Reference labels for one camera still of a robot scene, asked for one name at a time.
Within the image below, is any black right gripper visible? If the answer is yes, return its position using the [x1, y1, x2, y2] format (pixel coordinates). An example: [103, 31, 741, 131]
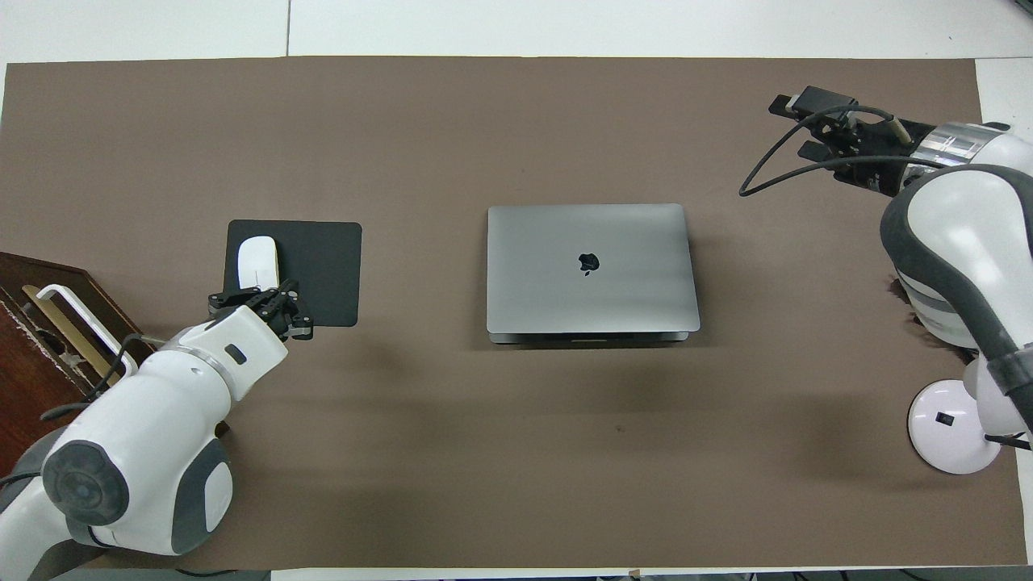
[768, 87, 929, 194]

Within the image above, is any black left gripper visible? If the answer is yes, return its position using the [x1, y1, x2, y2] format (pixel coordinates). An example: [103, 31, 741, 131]
[208, 282, 314, 341]

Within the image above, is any silver laptop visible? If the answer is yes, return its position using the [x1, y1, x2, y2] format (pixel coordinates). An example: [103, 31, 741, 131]
[486, 203, 701, 345]

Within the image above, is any white computer mouse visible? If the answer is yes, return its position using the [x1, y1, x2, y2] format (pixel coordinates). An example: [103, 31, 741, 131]
[236, 236, 281, 293]

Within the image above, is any black mouse pad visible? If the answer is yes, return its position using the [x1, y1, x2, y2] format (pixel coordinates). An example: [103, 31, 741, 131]
[221, 219, 362, 328]

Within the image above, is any brown wooden box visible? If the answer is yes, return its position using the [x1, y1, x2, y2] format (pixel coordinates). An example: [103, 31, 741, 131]
[0, 252, 154, 477]

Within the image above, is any brown table mat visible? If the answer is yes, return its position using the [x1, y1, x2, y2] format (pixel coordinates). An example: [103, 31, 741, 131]
[0, 56, 1027, 570]

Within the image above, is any white desk lamp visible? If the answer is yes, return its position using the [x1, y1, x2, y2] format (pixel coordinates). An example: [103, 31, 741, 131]
[908, 355, 1033, 475]

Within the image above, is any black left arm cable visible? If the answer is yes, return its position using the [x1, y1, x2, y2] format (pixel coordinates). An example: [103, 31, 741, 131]
[40, 335, 166, 420]

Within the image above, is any white box handle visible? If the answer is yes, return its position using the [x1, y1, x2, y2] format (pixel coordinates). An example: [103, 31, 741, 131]
[36, 284, 138, 380]

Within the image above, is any brass handle plate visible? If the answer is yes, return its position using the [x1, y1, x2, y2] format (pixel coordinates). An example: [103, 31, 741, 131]
[22, 284, 134, 388]

